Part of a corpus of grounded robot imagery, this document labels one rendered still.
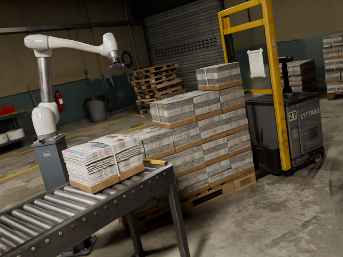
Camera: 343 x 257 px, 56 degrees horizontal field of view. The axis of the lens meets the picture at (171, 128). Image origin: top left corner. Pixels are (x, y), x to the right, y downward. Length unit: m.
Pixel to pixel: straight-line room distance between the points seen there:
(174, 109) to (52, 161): 1.12
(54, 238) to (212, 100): 2.01
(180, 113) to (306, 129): 1.50
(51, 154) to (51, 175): 0.18
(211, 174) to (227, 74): 0.98
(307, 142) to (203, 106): 1.32
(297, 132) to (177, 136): 1.39
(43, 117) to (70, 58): 7.64
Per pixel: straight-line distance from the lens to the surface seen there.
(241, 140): 3.35
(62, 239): 1.64
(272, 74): 3.34
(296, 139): 3.68
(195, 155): 3.05
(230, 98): 3.22
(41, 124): 2.69
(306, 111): 3.75
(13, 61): 9.50
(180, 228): 2.19
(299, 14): 9.11
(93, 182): 1.86
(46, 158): 2.74
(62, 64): 10.09
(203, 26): 10.40
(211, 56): 10.33
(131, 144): 1.95
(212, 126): 3.12
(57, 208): 1.85
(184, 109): 2.94
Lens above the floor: 1.45
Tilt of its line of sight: 12 degrees down
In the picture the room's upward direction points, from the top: 11 degrees counter-clockwise
